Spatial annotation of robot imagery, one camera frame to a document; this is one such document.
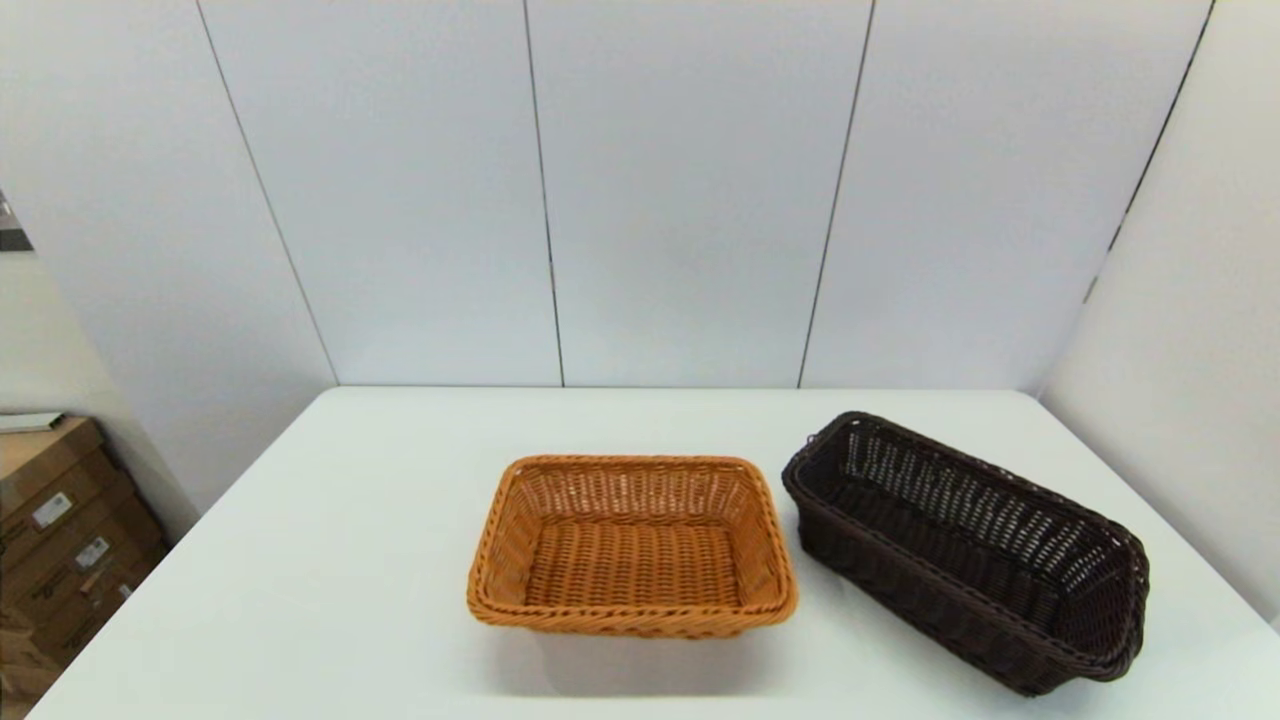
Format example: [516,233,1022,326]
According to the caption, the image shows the dark brown wicker basket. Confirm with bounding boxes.
[782,410,1151,698]

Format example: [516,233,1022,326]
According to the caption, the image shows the brown cardboard box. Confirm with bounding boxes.
[0,417,126,516]
[0,470,161,591]
[0,545,169,666]

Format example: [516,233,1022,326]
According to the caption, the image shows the orange wicker basket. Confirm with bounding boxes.
[466,455,799,639]

